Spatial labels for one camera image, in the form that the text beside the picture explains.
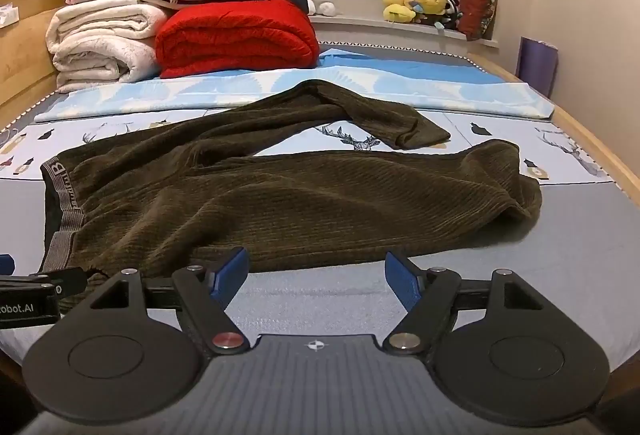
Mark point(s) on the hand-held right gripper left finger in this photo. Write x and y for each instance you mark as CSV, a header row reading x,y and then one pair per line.
x,y
229,276

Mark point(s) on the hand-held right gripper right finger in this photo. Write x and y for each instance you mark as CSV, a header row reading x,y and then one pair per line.
x,y
403,281

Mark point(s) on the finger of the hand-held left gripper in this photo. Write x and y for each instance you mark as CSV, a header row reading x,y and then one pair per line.
x,y
67,280

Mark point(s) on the deer-print bed sheet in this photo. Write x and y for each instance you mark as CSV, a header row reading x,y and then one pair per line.
x,y
500,140

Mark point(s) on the light blue patterned blanket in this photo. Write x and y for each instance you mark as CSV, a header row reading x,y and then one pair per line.
x,y
350,87

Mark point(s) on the red folded blanket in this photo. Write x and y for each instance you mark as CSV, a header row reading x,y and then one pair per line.
x,y
235,40

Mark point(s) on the cream folded fleece blanket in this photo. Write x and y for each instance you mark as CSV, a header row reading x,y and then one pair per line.
x,y
100,40

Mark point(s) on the purple box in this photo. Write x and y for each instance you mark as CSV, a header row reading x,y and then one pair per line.
x,y
536,65

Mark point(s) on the black and white striped plush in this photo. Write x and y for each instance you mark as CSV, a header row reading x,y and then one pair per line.
x,y
450,12

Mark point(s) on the small white box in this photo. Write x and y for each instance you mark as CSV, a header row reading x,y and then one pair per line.
x,y
7,14

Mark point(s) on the yellow duck plush toy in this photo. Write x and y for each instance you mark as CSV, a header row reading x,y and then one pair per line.
x,y
397,0

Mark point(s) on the yellow round plush toy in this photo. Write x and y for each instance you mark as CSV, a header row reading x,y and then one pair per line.
x,y
430,0

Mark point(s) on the wooden bed frame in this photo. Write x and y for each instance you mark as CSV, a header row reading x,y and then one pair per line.
x,y
30,65

